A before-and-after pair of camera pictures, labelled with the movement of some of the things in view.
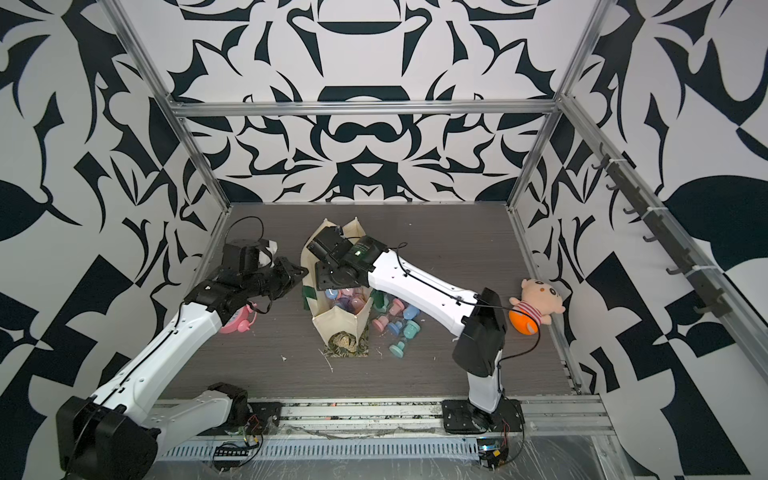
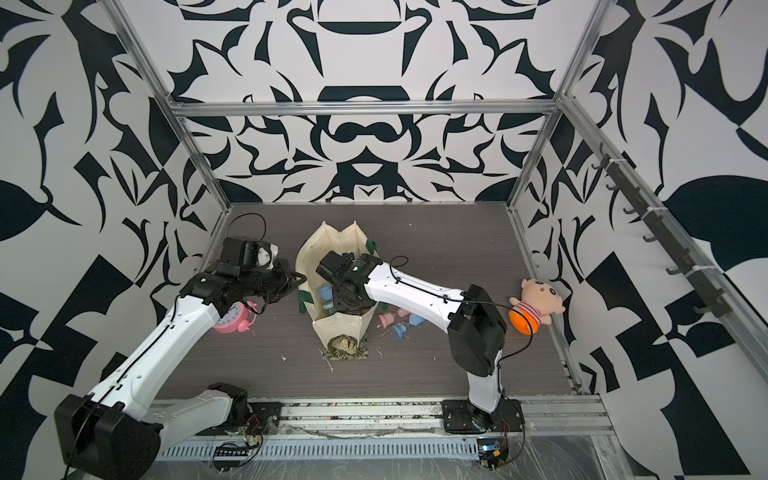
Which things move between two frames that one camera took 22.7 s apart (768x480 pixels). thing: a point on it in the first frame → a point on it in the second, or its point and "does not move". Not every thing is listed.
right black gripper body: [326, 274] → [340, 301]
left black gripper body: [272, 282] does not move
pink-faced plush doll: [537, 303] does not move
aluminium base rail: [565, 416] does not move
